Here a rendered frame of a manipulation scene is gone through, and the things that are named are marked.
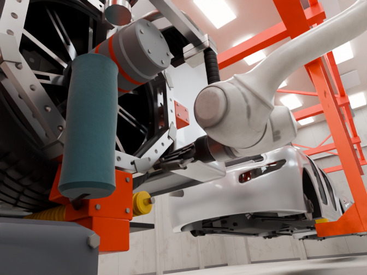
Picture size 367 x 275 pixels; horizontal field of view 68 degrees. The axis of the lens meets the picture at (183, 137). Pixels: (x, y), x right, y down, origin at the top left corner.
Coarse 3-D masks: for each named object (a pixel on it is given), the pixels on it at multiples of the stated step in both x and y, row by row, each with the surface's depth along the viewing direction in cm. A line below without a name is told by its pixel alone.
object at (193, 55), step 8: (200, 40) 78; (208, 40) 76; (184, 48) 81; (192, 48) 79; (200, 48) 77; (208, 48) 76; (216, 48) 79; (184, 56) 80; (192, 56) 78; (200, 56) 78; (192, 64) 81
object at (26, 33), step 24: (48, 0) 73; (24, 24) 78; (48, 24) 75; (72, 24) 86; (96, 24) 88; (48, 48) 95; (72, 48) 77; (144, 96) 98; (120, 120) 87; (144, 120) 95; (120, 144) 81; (144, 144) 87
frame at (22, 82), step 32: (0, 0) 56; (96, 0) 83; (0, 32) 49; (0, 64) 49; (32, 96) 51; (160, 96) 96; (32, 128) 54; (64, 128) 54; (160, 128) 90; (128, 160) 67
